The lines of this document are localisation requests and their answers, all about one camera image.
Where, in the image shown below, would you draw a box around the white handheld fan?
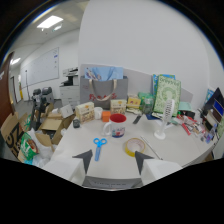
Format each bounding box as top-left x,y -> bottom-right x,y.
153,98 -> 176,140

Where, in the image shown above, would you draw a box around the yellow tape roll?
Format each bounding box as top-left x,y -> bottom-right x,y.
124,137 -> 146,158

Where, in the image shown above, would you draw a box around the open cardboard box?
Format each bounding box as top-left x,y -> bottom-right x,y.
37,113 -> 76,146

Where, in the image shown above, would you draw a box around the green snack bag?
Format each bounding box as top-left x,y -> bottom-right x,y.
19,132 -> 40,163

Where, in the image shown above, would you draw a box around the cream printed tea box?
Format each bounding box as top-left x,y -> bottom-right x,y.
74,101 -> 96,125

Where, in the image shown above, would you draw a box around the white mug red interior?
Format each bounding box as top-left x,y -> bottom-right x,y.
102,113 -> 128,139

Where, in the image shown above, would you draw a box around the small white cup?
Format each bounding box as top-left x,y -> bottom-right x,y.
93,106 -> 104,120

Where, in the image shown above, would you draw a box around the orange cube box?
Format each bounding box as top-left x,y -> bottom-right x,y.
101,110 -> 112,123

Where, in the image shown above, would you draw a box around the large printed cardboard box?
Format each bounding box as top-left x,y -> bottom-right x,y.
0,111 -> 30,161

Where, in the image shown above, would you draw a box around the green plastic packet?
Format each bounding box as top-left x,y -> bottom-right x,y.
137,92 -> 155,115

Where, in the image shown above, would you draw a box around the yellow small box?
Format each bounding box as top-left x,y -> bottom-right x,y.
127,96 -> 142,109

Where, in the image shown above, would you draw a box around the black office chair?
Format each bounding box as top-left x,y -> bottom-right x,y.
30,86 -> 55,131

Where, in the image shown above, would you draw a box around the cream printed carton box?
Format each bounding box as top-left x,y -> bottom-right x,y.
109,98 -> 128,116

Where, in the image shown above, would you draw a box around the green patterned book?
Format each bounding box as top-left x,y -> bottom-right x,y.
152,74 -> 182,117

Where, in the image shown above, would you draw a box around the white office printer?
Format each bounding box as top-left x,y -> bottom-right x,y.
59,67 -> 81,108

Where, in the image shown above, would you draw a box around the grey tote bag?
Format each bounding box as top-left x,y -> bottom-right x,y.
79,75 -> 129,110

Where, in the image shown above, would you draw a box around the black display box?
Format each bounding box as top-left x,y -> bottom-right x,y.
201,87 -> 224,125

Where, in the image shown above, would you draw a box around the brown wooden door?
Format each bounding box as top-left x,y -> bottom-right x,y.
0,51 -> 16,128

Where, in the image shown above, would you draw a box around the ceiling light panel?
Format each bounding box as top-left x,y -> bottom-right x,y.
36,15 -> 64,30

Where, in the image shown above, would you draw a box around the blue handled scissors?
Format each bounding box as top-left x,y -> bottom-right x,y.
92,137 -> 108,162

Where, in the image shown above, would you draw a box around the wall whiteboard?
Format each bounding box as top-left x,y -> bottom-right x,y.
20,46 -> 60,88

